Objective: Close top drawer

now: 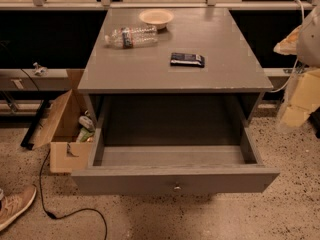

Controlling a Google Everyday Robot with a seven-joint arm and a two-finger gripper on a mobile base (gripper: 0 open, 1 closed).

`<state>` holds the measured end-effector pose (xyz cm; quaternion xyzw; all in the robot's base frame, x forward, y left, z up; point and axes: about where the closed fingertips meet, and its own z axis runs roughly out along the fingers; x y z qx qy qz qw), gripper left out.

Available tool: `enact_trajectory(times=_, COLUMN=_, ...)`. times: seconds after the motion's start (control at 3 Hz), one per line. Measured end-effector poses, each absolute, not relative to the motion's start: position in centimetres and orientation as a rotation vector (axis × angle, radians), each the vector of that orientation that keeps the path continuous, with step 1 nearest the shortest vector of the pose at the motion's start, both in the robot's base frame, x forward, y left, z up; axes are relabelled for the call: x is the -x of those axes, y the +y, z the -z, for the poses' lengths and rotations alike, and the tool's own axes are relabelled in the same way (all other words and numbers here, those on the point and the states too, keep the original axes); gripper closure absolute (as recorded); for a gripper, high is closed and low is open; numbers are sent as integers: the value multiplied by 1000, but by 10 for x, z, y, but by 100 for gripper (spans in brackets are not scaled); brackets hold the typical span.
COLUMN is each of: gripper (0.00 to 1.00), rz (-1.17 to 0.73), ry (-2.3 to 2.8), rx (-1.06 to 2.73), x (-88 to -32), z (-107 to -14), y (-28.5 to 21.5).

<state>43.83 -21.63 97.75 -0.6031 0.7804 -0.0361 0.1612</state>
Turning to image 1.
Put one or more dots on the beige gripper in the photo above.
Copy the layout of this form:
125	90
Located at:
310	45

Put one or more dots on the grey top drawer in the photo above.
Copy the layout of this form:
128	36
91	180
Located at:
145	144

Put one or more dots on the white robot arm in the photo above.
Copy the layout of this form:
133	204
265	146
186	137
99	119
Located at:
304	40

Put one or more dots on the grey wooden drawer cabinet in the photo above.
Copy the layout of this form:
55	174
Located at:
197	77

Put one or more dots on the dark blue snack packet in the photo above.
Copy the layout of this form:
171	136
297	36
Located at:
184	59

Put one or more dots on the white ceramic bowl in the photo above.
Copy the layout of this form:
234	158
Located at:
157	17

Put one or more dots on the clear plastic water bottle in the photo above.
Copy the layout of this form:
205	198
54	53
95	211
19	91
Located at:
132	37

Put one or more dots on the white green item in box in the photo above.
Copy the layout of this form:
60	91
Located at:
87	129

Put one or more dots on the open cardboard box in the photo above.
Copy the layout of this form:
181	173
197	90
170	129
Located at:
61	128

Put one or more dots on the small clear object on ledge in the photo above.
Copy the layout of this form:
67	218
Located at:
39	70

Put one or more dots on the tan sneaker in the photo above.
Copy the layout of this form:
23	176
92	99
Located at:
12	206

